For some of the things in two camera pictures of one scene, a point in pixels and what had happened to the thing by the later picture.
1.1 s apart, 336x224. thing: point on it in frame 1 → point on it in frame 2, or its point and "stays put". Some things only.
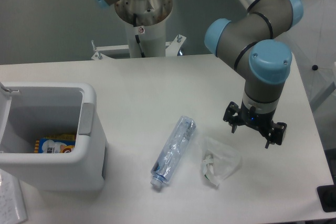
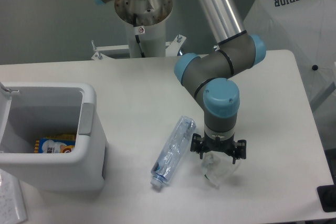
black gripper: x=274 y=133 → x=228 y=146
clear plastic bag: x=219 y=160 stays put
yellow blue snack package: x=55 y=143 stays put
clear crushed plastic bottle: x=173 y=151 stays put
